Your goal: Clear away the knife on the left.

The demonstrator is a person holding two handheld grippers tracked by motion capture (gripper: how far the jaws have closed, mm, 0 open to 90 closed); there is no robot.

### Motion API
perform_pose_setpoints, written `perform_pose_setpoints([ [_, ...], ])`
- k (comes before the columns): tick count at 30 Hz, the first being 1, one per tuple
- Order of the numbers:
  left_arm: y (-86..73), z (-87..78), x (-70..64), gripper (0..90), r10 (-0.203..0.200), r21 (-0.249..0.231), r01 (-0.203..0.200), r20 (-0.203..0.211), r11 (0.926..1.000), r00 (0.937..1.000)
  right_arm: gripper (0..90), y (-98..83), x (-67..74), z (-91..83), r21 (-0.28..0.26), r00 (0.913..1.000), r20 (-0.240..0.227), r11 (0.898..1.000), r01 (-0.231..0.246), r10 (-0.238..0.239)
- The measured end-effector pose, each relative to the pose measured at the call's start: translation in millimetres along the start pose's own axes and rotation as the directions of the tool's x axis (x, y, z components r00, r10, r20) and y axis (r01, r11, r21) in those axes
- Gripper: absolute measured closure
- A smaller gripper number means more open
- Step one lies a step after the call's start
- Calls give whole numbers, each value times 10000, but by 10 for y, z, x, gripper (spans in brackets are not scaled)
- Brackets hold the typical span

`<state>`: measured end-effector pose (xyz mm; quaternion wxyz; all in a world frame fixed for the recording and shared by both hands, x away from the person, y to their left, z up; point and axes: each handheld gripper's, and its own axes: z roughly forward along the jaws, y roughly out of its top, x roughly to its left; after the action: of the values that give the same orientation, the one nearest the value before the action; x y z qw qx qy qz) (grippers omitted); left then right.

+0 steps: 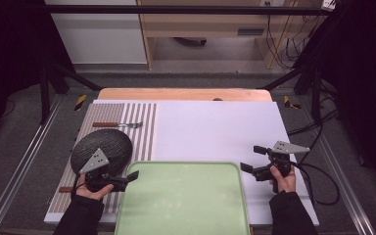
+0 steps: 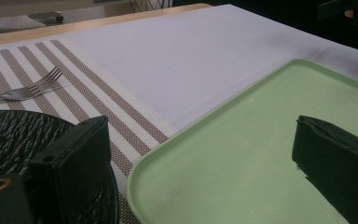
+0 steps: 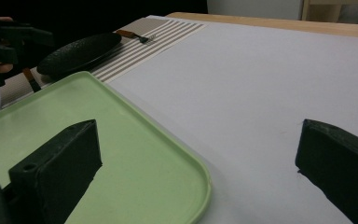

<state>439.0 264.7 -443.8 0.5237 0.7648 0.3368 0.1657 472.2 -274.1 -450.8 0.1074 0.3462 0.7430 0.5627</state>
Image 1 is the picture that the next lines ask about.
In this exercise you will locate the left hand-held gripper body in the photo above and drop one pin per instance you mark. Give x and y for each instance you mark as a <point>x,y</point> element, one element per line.
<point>106,183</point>

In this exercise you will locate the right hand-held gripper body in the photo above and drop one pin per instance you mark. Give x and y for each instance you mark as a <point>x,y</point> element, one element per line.
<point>280,160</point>

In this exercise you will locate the black textured plate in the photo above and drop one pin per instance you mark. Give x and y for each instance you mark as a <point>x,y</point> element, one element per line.
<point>111,143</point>

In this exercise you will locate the green tray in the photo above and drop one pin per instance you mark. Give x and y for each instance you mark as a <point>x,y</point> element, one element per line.
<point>182,202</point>

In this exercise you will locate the person's left hand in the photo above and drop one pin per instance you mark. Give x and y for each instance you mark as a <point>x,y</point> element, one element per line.
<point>91,193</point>

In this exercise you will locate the person's right hand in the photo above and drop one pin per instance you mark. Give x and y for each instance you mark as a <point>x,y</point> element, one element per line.
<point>286,184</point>

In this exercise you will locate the white board sheet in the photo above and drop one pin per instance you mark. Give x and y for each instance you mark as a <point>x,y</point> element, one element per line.
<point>209,130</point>

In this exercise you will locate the yellow black tape strip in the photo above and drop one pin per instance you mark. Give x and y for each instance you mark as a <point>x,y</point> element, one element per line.
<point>287,102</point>
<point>80,102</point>

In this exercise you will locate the striped placemat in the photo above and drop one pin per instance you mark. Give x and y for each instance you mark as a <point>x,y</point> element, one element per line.
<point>111,112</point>

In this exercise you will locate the black metal stand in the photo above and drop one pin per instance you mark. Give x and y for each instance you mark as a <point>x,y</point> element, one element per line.
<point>316,98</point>
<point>45,98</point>

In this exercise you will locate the black curtain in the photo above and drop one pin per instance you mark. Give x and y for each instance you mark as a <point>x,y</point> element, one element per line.
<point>365,65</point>
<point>9,49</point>

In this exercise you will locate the light wooden desk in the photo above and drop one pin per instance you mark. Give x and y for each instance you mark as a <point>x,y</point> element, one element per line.
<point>202,23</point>

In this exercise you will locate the white cabinet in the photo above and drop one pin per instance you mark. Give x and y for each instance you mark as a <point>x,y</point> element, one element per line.
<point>101,39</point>

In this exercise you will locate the white power strip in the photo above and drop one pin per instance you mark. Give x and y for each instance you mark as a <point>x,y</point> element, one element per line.
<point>328,5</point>

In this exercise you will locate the aluminium rail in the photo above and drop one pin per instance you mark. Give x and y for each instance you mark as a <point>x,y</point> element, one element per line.
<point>19,169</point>
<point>342,182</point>

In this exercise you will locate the black horizontal frame bar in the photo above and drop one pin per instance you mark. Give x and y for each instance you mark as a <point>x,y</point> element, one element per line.
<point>176,9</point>

